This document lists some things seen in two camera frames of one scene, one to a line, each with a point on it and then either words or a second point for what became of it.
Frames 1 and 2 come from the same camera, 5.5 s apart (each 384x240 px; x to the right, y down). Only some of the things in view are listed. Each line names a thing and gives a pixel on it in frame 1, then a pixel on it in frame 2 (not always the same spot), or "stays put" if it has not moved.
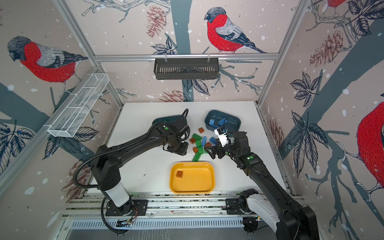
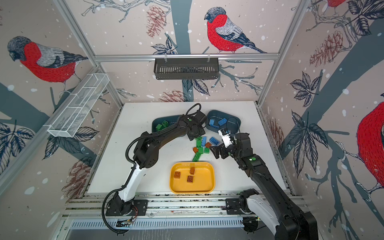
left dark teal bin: x=169 y=119 stays put
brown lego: x=179 y=174 stays put
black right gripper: x=213 y=154 stays put
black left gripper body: x=179 y=146 to x=200 y=132
